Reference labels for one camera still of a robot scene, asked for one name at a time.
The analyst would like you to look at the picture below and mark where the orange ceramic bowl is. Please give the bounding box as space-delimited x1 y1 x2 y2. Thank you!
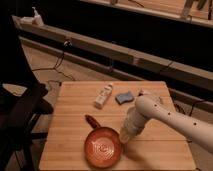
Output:
84 127 122 169

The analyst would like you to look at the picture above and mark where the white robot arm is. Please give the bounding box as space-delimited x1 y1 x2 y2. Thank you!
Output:
119 95 213 154

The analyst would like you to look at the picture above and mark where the red chili pepper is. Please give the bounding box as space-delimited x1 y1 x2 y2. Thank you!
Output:
85 115 101 129

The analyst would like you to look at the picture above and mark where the blue sponge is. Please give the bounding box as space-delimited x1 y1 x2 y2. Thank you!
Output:
115 91 134 105

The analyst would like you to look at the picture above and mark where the white plastic bottle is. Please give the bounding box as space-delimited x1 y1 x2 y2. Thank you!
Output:
94 83 113 109

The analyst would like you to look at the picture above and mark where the black and white box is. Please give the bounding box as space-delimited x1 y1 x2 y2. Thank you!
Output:
138 88 164 105

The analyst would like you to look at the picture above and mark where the black chair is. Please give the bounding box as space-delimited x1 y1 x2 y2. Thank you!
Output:
0 81 55 171

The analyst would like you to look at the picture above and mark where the white soap dispenser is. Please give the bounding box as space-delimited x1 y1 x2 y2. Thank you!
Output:
33 7 44 26

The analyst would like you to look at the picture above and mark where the black floor cable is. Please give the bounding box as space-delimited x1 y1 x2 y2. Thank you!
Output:
31 39 77 82

